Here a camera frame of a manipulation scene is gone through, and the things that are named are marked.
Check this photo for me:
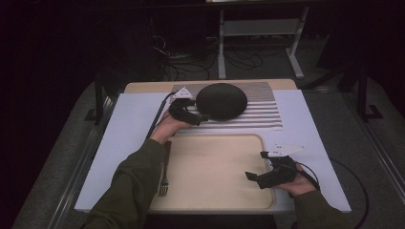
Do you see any person's right hand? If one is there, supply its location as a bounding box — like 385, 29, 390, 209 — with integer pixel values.
276, 162, 318, 198

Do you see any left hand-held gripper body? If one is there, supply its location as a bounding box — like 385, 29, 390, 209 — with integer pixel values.
167, 86, 194, 123

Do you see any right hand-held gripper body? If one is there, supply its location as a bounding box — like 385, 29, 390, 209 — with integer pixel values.
266, 144, 307, 189

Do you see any person's left hand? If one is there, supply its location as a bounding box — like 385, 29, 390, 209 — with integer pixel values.
148, 110, 193, 146

